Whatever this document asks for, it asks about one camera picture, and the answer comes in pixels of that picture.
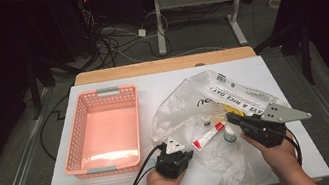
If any clear plastic bag yellow smiley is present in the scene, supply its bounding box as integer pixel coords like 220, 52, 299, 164
142, 58, 304, 185

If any pink plastic basket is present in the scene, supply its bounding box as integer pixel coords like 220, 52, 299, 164
52, 82, 151, 184

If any tangle of black floor cables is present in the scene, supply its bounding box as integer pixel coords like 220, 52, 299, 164
81, 0, 178, 72

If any black stand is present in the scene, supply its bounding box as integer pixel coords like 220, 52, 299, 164
251, 17, 319, 94
23, 55, 56, 121

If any black floor cable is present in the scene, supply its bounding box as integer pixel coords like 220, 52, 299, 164
33, 93, 80, 163

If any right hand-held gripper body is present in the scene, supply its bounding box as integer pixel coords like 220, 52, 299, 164
238, 96, 317, 153

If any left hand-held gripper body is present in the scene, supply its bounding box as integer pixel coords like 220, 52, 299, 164
150, 134, 191, 183

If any small white jar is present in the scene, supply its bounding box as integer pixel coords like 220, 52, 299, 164
221, 125, 239, 145

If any red and white tube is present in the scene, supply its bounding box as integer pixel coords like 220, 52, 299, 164
189, 121, 231, 153

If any person's right hand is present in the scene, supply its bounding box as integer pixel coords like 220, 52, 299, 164
239, 124, 302, 182

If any white board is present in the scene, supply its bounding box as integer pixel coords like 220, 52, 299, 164
23, 46, 329, 185

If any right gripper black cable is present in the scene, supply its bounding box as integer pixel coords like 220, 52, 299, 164
284, 125, 304, 169

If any white floor cable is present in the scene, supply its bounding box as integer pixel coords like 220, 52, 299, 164
175, 42, 228, 59

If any dark equipment rack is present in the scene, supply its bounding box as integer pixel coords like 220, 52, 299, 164
49, 0, 103, 62

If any white desk frame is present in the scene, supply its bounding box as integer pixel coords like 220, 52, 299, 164
150, 0, 255, 60

